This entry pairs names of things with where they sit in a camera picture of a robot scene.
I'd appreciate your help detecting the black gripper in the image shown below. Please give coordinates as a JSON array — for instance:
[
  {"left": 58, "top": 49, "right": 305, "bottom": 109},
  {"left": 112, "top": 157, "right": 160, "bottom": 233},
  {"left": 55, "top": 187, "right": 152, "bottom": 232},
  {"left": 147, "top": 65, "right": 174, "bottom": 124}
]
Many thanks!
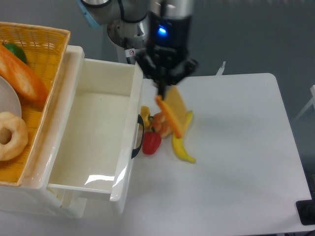
[{"left": 135, "top": 14, "right": 198, "bottom": 96}]

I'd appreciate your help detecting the orange toy bread slice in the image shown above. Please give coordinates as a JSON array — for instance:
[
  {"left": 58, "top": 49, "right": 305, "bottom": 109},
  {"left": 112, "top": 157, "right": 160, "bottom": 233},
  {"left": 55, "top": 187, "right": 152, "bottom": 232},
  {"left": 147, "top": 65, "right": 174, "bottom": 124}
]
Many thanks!
[{"left": 155, "top": 86, "right": 187, "bottom": 138}]

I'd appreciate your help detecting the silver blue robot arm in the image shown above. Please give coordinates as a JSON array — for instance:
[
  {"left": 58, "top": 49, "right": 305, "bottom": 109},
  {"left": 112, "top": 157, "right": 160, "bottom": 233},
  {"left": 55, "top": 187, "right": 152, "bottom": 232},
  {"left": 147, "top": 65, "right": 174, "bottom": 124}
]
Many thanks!
[{"left": 77, "top": 0, "right": 198, "bottom": 98}]

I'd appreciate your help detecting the white upper drawer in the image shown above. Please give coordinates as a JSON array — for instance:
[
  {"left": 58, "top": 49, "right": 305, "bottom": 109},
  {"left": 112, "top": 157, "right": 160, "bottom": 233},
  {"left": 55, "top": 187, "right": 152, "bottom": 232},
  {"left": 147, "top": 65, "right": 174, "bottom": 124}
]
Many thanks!
[{"left": 49, "top": 59, "right": 143, "bottom": 202}]

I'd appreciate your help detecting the yellow toy pepper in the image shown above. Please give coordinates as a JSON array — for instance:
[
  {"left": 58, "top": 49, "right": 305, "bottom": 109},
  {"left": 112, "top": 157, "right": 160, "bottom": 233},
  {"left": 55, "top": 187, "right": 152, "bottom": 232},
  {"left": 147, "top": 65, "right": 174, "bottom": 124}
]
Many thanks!
[{"left": 140, "top": 106, "right": 153, "bottom": 130}]

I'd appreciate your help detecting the orange toy croissant bun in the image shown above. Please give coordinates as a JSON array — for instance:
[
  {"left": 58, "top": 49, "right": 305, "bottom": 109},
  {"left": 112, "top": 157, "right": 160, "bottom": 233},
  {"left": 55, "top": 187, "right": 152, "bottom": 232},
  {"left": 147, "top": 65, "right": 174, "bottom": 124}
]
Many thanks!
[{"left": 149, "top": 112, "right": 173, "bottom": 138}]

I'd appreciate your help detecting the red toy pepper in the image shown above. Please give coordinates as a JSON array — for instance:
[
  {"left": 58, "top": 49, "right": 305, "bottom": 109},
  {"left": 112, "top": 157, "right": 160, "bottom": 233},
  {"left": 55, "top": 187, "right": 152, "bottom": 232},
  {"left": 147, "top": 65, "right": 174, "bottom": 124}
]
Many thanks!
[{"left": 142, "top": 127, "right": 162, "bottom": 155}]

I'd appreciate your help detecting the yellow toy banana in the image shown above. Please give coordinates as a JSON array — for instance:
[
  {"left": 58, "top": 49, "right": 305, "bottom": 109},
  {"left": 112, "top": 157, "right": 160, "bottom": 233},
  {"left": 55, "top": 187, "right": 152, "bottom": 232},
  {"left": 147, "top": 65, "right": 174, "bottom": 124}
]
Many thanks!
[{"left": 172, "top": 111, "right": 196, "bottom": 164}]

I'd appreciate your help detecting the yellow woven basket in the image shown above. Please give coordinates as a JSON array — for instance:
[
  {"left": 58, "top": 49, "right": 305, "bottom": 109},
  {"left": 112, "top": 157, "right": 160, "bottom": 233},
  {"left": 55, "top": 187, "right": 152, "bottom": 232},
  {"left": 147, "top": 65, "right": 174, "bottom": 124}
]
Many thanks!
[{"left": 0, "top": 22, "right": 70, "bottom": 186}]

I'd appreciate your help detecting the orange toy baguette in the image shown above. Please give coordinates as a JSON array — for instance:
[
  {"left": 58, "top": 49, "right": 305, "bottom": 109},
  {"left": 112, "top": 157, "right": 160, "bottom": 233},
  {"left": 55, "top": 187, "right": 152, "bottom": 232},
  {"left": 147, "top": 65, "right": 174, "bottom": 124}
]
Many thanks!
[{"left": 0, "top": 45, "right": 49, "bottom": 105}]

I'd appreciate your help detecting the green toy pepper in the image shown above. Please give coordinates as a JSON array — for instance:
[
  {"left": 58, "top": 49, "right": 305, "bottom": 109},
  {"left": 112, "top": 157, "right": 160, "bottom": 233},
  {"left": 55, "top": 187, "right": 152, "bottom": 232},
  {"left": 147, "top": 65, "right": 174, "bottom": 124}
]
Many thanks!
[{"left": 2, "top": 43, "right": 28, "bottom": 64}]

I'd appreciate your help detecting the white plate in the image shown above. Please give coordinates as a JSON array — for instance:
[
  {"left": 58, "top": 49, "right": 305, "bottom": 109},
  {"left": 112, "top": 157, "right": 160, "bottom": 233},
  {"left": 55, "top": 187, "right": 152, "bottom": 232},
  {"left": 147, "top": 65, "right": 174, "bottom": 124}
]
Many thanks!
[{"left": 0, "top": 77, "right": 22, "bottom": 118}]

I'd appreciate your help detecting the beige toy donut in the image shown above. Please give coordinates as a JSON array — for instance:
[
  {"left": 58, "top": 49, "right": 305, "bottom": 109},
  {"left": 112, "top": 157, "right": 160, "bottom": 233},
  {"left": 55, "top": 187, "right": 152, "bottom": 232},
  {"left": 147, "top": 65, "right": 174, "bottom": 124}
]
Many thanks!
[{"left": 0, "top": 112, "right": 28, "bottom": 161}]

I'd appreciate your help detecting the black device at edge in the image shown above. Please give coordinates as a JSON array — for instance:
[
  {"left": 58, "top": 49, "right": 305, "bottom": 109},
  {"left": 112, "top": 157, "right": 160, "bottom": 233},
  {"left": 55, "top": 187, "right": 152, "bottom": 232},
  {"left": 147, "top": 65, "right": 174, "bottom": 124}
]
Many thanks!
[{"left": 296, "top": 200, "right": 315, "bottom": 226}]

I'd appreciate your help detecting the white table clamp bracket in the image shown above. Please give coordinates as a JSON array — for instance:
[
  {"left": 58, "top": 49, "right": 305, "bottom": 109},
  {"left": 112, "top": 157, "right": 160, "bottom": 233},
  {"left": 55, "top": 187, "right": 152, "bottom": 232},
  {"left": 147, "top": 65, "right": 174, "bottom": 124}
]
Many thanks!
[{"left": 216, "top": 61, "right": 226, "bottom": 76}]

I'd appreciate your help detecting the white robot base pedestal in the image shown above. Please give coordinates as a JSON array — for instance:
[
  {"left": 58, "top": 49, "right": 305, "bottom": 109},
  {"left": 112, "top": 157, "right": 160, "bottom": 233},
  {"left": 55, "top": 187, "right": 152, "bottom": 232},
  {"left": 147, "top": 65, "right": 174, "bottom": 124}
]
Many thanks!
[{"left": 107, "top": 16, "right": 149, "bottom": 64}]

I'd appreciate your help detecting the black drawer handle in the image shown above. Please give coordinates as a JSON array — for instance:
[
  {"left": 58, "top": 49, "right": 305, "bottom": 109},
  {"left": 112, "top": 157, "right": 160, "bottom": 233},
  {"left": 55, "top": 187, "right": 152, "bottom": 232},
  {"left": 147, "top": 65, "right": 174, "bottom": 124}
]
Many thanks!
[{"left": 131, "top": 114, "right": 145, "bottom": 159}]

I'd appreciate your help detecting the white frame at right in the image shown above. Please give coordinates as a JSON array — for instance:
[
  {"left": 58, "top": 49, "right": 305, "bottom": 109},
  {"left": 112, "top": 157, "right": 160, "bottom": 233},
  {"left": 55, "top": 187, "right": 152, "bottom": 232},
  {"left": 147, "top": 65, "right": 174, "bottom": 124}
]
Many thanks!
[{"left": 292, "top": 85, "right": 315, "bottom": 123}]

